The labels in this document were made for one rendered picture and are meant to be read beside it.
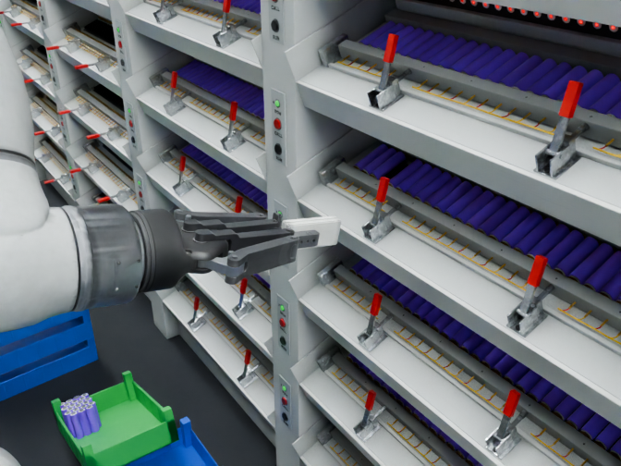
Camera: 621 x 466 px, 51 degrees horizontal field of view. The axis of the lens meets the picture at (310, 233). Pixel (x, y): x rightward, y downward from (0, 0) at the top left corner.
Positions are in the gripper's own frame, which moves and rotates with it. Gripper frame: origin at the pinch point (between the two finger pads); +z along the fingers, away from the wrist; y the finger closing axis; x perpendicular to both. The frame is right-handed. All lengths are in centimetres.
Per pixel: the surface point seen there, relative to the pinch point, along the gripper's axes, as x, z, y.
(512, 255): -2.2, 26.2, 7.8
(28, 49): -22, 30, -238
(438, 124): 11.6, 18.4, -2.2
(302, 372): -45, 29, -30
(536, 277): -1.2, 21.3, 14.7
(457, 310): -10.4, 21.6, 5.6
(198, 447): -80, 23, -55
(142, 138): -19, 23, -100
